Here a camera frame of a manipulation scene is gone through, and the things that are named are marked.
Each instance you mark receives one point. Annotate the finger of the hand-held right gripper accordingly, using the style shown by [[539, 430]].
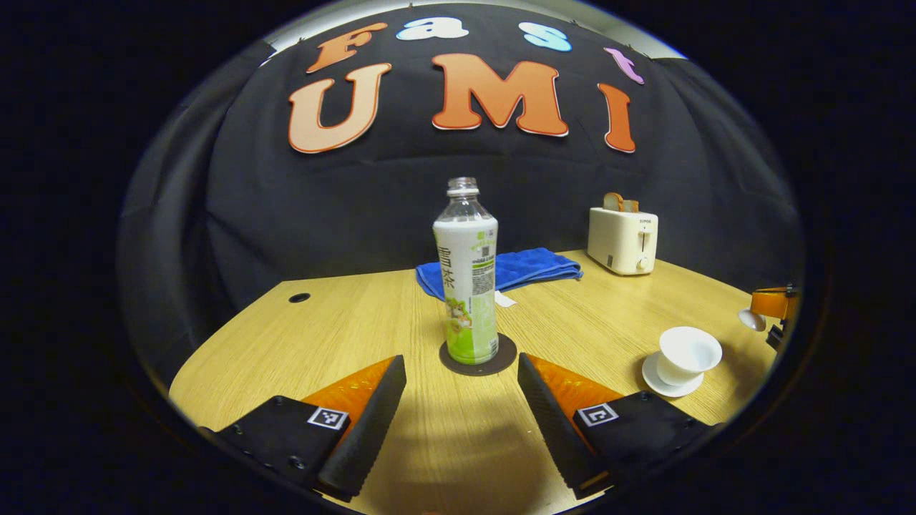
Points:
[[773, 304]]

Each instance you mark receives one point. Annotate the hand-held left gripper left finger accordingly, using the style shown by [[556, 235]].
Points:
[[372, 429]]

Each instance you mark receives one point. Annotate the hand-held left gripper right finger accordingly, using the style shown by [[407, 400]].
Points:
[[554, 429]]

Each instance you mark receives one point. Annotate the white teacup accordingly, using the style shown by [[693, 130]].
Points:
[[687, 350]]

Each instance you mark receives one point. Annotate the dark round coaster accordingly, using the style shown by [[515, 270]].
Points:
[[458, 366]]

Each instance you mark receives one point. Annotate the clear water bottle green label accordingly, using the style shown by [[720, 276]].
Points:
[[465, 286]]

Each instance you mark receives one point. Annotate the white saucer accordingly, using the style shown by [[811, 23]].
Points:
[[655, 379]]

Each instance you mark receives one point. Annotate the blue folded towel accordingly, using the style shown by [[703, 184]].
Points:
[[529, 266]]

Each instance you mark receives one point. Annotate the white toaster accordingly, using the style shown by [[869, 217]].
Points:
[[619, 239]]

